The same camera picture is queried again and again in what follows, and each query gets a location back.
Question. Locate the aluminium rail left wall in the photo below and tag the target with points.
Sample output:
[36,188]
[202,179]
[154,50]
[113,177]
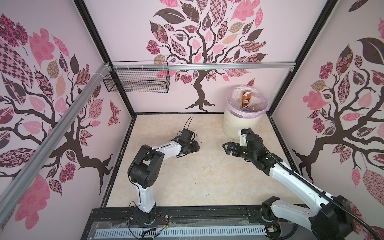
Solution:
[22,181]

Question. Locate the black base frame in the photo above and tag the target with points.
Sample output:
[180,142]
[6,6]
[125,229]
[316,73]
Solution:
[196,216]

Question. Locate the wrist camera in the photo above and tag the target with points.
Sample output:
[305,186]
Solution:
[187,135]
[246,138]

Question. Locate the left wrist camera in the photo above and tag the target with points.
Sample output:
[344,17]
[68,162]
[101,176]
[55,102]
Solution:
[187,135]

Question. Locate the white slotted cable duct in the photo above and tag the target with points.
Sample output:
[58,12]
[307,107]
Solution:
[178,232]

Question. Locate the black wire basket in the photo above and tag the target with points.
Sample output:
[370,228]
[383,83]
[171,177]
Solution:
[138,77]

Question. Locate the white waste bin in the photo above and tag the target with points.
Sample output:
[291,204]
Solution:
[232,125]

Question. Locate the aluminium rail back wall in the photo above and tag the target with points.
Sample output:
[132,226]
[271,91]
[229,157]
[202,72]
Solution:
[221,66]

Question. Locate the brown Nescafe bottle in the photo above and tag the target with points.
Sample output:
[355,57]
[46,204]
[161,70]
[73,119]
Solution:
[246,99]

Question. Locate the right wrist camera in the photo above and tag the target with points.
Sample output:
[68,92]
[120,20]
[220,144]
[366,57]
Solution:
[246,138]

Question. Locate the purple bin liner bag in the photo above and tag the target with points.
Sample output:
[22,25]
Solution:
[259,102]

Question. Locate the aluminium rail wall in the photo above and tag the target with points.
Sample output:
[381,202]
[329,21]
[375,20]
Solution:
[221,66]
[22,181]

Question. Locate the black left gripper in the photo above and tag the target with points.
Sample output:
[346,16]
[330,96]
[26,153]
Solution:
[195,147]

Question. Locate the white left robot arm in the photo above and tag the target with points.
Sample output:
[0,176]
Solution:
[145,169]

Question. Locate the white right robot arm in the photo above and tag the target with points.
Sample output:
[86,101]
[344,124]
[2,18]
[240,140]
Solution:
[324,215]

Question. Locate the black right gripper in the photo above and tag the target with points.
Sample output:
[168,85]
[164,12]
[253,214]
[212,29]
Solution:
[236,147]

